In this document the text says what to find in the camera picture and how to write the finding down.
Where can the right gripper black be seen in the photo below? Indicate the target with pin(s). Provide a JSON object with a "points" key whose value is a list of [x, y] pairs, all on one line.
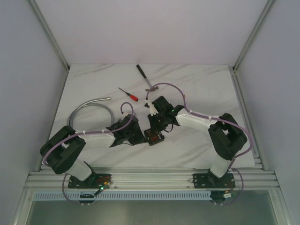
{"points": [[153, 125]]}

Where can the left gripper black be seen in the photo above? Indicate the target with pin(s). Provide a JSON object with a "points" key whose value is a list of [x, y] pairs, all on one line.
{"points": [[136, 135]]}

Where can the black fuse box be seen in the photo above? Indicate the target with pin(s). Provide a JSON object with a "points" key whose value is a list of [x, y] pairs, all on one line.
{"points": [[153, 137]]}

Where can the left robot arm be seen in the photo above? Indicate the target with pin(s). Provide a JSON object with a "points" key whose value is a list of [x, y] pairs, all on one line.
{"points": [[61, 152]]}

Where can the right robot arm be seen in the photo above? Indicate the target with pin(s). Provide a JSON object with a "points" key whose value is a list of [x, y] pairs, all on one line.
{"points": [[226, 137]]}

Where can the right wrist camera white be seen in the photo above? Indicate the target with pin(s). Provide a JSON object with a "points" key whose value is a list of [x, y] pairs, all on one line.
{"points": [[151, 107]]}

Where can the red handled screwdriver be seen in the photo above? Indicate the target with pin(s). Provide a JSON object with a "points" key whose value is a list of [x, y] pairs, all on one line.
{"points": [[133, 97]]}

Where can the aluminium front rail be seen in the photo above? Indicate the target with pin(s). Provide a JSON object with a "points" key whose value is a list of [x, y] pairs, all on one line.
{"points": [[155, 179]]}

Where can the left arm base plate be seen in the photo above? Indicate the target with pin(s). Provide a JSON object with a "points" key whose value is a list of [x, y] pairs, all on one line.
{"points": [[96, 180]]}

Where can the claw hammer black handle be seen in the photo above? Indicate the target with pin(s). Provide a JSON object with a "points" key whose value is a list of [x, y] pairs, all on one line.
{"points": [[151, 88]]}

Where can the slotted cable duct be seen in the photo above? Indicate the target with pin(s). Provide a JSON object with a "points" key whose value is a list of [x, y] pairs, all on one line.
{"points": [[121, 195]]}

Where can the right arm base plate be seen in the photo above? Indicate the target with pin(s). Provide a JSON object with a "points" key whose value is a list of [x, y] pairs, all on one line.
{"points": [[207, 180]]}

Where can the left aluminium frame post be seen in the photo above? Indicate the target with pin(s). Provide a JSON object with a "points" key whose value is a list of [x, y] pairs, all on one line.
{"points": [[38, 13]]}

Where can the aluminium frame post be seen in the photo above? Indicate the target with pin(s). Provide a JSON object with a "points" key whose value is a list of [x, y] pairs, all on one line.
{"points": [[38, 13], [254, 33]]}

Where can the right aluminium frame post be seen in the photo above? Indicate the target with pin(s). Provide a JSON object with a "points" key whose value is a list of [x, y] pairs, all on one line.
{"points": [[254, 33]]}

